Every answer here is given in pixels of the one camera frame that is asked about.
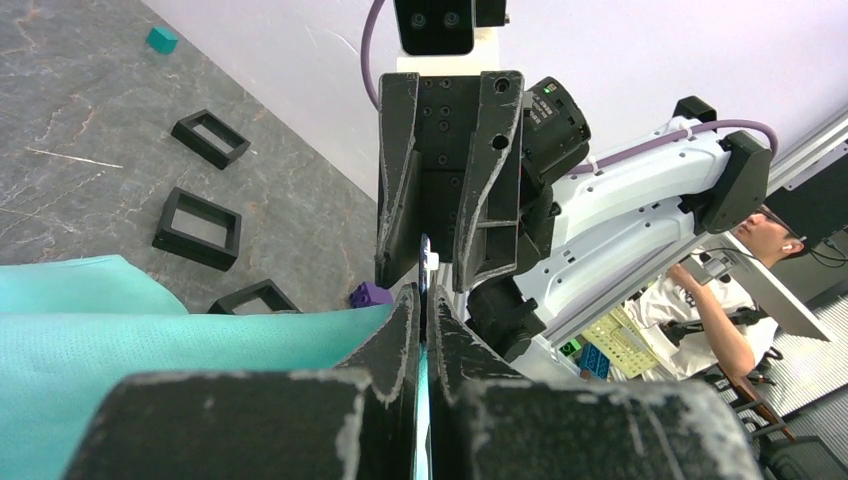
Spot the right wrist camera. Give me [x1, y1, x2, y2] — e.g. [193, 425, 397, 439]
[393, 0, 510, 76]

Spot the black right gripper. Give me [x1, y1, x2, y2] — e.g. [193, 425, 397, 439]
[374, 69, 564, 364]

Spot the black square frame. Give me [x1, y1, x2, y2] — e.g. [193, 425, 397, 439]
[152, 187, 242, 271]
[171, 109, 251, 170]
[207, 279, 301, 315]

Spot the small teal cube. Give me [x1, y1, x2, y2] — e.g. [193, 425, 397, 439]
[146, 26, 179, 55]

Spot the mint green garment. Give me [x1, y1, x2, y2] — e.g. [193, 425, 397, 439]
[0, 254, 432, 480]

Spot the person in white shirt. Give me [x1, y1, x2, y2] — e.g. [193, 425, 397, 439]
[623, 205, 805, 381]

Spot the black square frame middle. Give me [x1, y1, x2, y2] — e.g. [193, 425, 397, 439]
[152, 187, 242, 271]

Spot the yellow perforated tray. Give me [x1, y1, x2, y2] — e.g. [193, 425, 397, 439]
[581, 306, 660, 379]

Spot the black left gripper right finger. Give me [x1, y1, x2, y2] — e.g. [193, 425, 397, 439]
[427, 286, 761, 479]

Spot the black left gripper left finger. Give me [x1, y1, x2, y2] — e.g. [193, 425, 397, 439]
[65, 283, 421, 479]

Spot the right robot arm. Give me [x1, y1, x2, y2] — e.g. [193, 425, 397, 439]
[375, 70, 777, 360]

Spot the black square frame near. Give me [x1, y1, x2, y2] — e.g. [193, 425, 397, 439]
[207, 279, 301, 315]

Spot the blue starry round brooch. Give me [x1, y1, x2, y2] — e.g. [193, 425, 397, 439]
[418, 234, 440, 344]

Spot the black square frame far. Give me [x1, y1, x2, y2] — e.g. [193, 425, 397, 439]
[171, 109, 251, 170]

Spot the blue toy brick background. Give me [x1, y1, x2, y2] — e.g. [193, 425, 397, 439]
[578, 343, 610, 381]

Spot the purple toy brick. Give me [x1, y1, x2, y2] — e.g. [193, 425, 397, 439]
[348, 281, 393, 308]

